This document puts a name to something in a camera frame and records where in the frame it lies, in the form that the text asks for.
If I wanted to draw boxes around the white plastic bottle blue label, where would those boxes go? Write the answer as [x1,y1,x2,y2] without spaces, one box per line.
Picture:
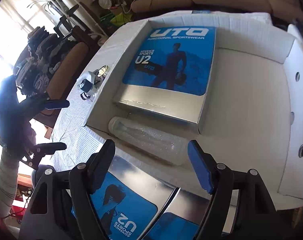
[76,71,102,96]

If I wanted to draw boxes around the small tin candle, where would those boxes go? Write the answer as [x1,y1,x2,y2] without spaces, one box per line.
[97,65,110,79]

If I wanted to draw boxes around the clear plastic water bottle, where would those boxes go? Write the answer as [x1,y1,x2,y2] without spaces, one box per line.
[108,116,188,166]

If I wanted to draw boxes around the silver blue sportswear box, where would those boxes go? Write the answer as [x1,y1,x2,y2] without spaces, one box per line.
[114,26,216,126]

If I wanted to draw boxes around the purple eyelash curler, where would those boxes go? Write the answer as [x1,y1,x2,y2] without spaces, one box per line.
[80,92,94,102]

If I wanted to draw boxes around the left forearm white sleeve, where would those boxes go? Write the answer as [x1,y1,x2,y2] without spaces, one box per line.
[0,147,19,218]

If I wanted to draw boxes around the white striped tablecloth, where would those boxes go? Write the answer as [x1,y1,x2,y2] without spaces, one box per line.
[50,10,272,176]

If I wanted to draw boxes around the brown wooden chair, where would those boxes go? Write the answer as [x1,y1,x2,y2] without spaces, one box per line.
[14,41,102,131]

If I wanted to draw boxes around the yellow green bag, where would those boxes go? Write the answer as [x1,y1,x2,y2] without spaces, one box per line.
[110,12,132,27]

